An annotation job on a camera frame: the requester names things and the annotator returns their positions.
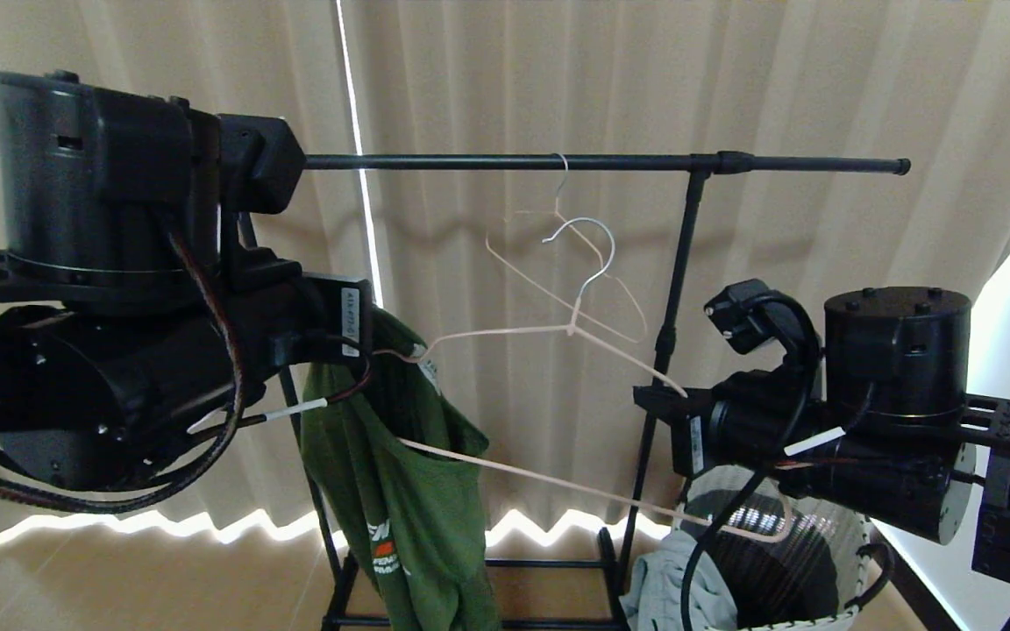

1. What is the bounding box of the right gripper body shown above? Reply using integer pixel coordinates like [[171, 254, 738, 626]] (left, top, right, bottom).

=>
[[670, 366, 978, 546]]

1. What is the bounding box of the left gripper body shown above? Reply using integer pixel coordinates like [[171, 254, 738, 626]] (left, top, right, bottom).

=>
[[0, 250, 374, 493]]

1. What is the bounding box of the green printed sleeveless shirt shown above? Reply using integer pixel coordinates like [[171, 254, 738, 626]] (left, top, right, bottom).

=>
[[299, 307, 506, 631]]

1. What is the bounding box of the pink clothes hanger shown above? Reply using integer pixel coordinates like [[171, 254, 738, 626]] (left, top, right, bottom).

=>
[[485, 154, 649, 344], [372, 216, 797, 544]]

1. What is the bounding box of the white laundry basket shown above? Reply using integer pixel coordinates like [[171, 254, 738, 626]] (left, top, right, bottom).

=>
[[623, 464, 896, 631]]

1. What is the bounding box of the black clothes rack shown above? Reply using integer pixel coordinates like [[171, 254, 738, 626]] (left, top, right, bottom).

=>
[[233, 151, 912, 631]]

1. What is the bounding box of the pale grey garment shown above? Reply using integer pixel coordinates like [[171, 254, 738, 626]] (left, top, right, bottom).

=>
[[619, 554, 738, 631]]

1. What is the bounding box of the beige curtain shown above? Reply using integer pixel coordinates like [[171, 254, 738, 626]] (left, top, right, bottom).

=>
[[0, 0, 1010, 544]]

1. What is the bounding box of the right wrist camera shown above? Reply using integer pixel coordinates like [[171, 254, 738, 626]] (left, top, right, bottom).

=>
[[703, 279, 822, 386]]

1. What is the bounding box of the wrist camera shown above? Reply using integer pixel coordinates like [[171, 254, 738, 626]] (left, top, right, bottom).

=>
[[214, 112, 308, 264], [703, 279, 822, 386]]

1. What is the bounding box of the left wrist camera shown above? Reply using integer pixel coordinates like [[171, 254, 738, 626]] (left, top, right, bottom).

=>
[[214, 112, 308, 264]]

